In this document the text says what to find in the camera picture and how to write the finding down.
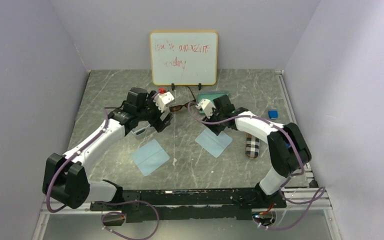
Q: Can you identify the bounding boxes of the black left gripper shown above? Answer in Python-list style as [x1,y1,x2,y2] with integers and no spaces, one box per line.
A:
[136,91,173,132]

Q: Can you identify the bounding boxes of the blue glasses case green lining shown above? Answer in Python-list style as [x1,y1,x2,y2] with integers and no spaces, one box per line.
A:
[196,91,230,105]

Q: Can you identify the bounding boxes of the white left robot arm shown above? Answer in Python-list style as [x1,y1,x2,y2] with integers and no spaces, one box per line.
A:
[42,87,175,213]

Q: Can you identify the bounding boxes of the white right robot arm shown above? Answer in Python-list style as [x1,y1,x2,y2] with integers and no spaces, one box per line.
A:
[197,95,312,208]

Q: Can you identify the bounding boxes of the brown tortoise sunglasses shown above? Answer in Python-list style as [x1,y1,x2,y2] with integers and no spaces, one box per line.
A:
[169,86,197,113]

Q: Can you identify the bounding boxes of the light blue cloth right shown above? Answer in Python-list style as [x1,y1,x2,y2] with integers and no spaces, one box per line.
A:
[195,128,233,158]

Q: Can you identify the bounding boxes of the light blue cloth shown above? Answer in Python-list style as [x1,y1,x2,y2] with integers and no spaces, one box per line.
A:
[130,139,170,177]
[195,128,233,158]

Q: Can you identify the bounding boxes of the light blue cloth left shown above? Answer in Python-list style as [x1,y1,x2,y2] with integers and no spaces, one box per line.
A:
[130,139,170,177]

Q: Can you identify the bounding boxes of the plaid glasses case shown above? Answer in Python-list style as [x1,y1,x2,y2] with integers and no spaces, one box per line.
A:
[245,133,260,159]

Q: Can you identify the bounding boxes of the small blue box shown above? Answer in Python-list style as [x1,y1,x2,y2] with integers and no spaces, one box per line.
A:
[267,110,279,120]

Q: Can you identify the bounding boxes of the yellow framed whiteboard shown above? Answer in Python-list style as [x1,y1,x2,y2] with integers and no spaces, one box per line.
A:
[149,30,219,86]

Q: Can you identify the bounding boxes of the white frame sunglasses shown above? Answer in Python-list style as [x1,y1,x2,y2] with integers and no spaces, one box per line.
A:
[131,124,151,139]

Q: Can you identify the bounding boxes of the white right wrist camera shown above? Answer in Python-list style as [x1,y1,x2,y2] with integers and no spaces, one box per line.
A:
[195,98,217,119]

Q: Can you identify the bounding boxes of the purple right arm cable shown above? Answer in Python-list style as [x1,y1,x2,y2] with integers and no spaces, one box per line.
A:
[186,100,327,232]

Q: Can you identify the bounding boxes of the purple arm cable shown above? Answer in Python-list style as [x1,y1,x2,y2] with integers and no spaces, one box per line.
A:
[45,91,161,240]
[186,100,327,232]

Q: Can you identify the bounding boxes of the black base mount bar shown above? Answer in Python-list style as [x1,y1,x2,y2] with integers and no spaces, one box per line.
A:
[89,187,287,223]

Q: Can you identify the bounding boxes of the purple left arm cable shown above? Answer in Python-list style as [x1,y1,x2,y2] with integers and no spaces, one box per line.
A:
[45,91,161,240]

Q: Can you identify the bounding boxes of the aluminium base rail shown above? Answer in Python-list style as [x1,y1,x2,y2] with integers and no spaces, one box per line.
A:
[42,87,329,233]

